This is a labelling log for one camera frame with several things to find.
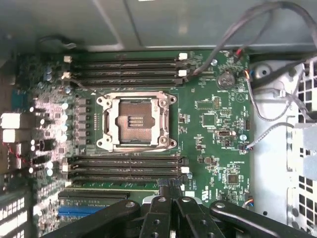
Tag perforated metal disk bay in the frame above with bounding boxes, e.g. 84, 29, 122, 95
286, 57, 317, 238

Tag large black square chip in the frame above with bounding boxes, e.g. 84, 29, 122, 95
202, 113, 216, 127

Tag twisted grey white wire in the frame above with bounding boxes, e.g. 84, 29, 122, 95
244, 121, 297, 152

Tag silver CPU socket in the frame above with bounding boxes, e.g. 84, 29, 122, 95
96, 92, 178, 153

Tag thin wire locking lever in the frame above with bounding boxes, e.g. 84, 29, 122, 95
101, 142, 180, 153

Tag green motherboard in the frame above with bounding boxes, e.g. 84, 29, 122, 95
14, 48, 255, 238

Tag blue expansion slot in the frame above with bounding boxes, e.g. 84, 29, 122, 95
57, 206, 106, 217

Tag thick grey cable black plug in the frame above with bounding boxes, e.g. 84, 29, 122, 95
184, 1, 317, 84

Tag thin red black wire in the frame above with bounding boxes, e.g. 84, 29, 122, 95
1, 142, 27, 164

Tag thick dark cable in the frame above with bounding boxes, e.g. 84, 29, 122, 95
250, 56, 317, 90

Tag green RAM stick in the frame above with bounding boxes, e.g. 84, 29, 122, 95
64, 176, 187, 187

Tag grey metal PC case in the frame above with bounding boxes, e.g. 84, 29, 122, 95
0, 0, 317, 238

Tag black RAM slot white latches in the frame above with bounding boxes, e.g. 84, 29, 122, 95
63, 52, 189, 61
61, 161, 190, 174
62, 69, 188, 78

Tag thin grey wire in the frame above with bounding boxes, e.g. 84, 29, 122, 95
244, 69, 317, 122

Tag coloured fan wire plug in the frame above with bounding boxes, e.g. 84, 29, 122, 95
242, 197, 255, 209

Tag grey cable red black plug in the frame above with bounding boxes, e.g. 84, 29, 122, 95
217, 4, 317, 62

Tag silver rear port block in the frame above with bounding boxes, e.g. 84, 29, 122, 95
1, 129, 32, 144
0, 113, 32, 130

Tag small black square chip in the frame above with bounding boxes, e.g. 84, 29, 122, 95
226, 173, 240, 185

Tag black expansion slot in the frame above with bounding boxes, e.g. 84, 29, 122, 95
57, 189, 130, 201

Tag silver coin cell battery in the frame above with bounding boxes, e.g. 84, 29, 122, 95
217, 71, 235, 89

